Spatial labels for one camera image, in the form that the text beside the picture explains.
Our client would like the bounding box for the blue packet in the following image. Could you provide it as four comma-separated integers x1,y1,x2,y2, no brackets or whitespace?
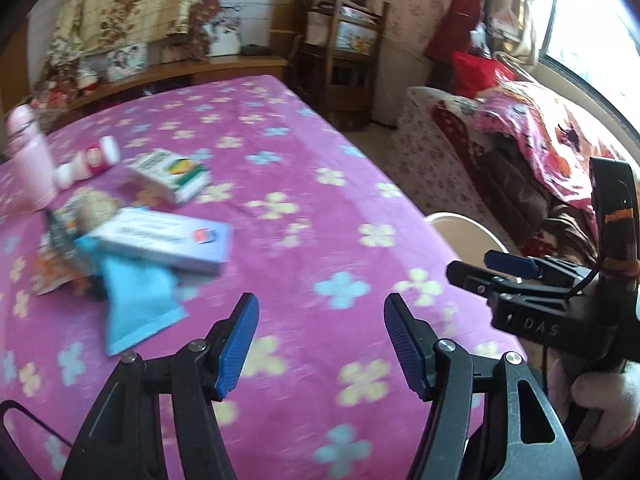
80,237,188,357

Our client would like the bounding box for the patterned curtain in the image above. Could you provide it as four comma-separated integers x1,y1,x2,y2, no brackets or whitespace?
487,0,561,68

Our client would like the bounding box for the brown walnut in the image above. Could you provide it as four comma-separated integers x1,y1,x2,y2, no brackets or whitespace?
75,190,121,234

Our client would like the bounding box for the dark foil wrapper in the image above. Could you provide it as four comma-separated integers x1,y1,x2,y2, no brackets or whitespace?
45,210,82,267

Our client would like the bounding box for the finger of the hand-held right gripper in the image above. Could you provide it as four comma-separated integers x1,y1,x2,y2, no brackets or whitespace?
446,260,531,297
484,250,544,281

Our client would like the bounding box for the framed couple photo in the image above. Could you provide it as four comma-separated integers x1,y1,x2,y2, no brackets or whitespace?
107,42,149,81

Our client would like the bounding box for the person's right hand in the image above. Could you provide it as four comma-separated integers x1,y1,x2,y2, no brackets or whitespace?
547,352,640,453

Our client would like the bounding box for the colourful snack wrapper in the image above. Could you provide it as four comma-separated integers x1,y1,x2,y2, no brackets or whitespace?
30,195,101,297

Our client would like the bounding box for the floral covered air conditioner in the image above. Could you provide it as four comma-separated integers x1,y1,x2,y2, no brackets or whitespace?
367,0,466,61

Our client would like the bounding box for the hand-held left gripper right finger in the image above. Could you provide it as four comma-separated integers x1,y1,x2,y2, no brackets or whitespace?
383,292,583,480

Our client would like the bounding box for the large white green carton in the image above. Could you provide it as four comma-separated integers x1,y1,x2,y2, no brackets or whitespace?
92,207,233,276

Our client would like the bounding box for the pink floral tablecloth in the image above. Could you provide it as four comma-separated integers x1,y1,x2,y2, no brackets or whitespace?
0,74,526,480

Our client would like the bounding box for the floral yellow cloth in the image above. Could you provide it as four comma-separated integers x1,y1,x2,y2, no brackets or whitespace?
47,0,243,68

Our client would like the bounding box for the red plastic bag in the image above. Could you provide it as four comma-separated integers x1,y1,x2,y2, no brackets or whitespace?
452,50,516,98

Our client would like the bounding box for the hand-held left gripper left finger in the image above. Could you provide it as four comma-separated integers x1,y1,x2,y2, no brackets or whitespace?
60,292,261,480

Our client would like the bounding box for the window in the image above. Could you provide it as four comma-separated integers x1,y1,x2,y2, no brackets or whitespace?
542,0,640,131

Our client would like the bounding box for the large white photo frame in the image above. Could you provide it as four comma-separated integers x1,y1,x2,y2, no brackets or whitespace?
205,15,242,57

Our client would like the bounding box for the white stool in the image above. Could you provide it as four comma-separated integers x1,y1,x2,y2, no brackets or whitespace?
422,211,521,271

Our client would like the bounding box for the red white plush toy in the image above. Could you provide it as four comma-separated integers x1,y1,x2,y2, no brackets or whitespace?
75,57,108,93

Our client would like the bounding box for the small green white box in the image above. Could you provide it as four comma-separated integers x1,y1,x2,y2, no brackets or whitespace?
127,149,211,206

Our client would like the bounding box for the red hanging garment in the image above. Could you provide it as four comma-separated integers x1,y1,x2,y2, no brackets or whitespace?
425,0,483,63

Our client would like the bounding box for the pink bottle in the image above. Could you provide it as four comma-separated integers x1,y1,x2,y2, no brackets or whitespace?
5,105,57,211

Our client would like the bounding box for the small white bottle red label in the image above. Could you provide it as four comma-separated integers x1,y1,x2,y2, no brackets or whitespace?
54,136,120,190

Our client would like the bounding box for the dark wooden rack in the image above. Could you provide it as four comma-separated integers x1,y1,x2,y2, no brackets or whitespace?
292,0,391,128

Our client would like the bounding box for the pink patterned blanket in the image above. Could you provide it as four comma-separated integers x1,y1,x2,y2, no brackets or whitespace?
472,80,636,211

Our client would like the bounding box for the floral covered sofa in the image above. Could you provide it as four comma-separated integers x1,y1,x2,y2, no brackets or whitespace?
392,85,601,266

